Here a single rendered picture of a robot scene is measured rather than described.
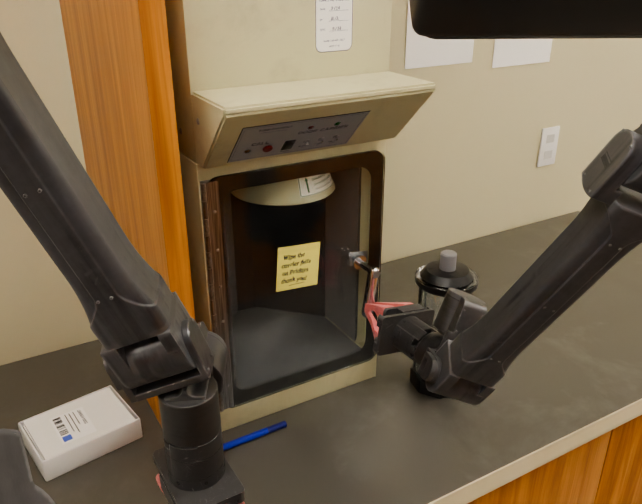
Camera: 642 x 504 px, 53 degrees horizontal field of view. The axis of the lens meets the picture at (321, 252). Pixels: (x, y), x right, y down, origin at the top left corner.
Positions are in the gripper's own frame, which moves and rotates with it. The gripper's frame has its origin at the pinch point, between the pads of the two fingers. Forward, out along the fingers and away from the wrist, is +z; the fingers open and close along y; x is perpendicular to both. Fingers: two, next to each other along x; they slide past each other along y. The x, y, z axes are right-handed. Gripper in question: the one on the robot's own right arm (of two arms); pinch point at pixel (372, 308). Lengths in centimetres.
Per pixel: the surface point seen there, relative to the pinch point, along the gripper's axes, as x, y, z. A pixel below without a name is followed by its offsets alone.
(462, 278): -5.8, -14.2, -4.9
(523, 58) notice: -41, -76, 48
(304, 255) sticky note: -8.4, 11.1, 5.3
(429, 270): -5.7, -11.0, -0.1
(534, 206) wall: 1, -95, 49
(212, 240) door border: -12.2, 26.9, 5.2
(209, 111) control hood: -31.5, 30.9, -0.8
